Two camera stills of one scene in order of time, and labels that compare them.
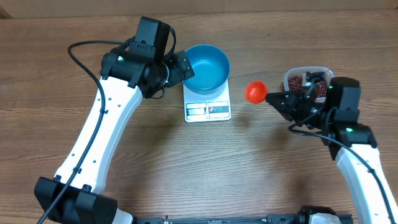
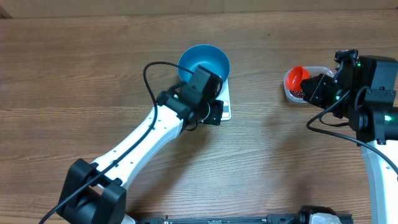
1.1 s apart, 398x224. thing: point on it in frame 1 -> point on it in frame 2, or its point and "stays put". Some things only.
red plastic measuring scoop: (255, 92) -> (295, 76)
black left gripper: (178, 74) -> (215, 119)
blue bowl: (211, 66) stays put
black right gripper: (292, 100) -> (319, 87)
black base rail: (270, 219) stays put
